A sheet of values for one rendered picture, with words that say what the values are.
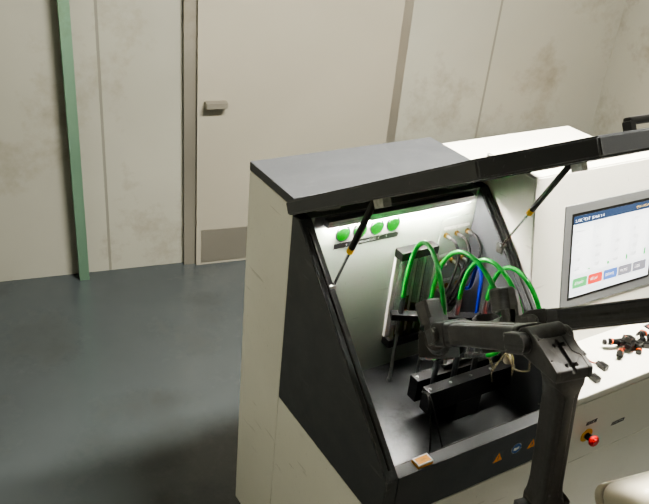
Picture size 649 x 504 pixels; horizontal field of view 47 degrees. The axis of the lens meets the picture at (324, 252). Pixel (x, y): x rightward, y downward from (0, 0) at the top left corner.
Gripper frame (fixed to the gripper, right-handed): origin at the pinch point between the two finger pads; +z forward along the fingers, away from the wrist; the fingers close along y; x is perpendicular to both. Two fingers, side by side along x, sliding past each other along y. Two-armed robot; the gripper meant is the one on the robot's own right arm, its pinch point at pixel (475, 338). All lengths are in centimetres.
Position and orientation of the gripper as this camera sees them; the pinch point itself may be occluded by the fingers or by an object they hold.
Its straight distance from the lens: 209.2
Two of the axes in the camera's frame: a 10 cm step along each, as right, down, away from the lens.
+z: -2.4, 2.8, 9.3
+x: -9.6, 0.6, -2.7
